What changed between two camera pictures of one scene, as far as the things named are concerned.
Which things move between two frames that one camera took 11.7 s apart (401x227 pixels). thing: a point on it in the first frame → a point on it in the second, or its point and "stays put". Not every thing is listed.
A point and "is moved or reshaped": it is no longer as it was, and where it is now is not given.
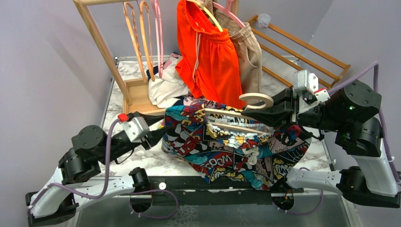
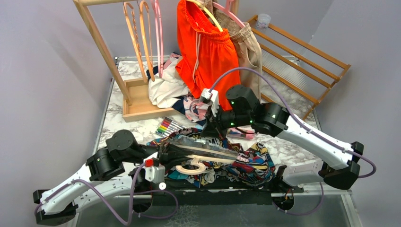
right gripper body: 316,116 → 224,120
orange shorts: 207,65 stays put
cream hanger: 269,102 is moved or reshaped
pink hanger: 158,21 stays put
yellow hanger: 220,29 stays put
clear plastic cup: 263,21 stays put
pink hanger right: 226,9 stays put
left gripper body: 121,147 → 164,151
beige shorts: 247,46 stays put
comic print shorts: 238,150 is moved or reshaped
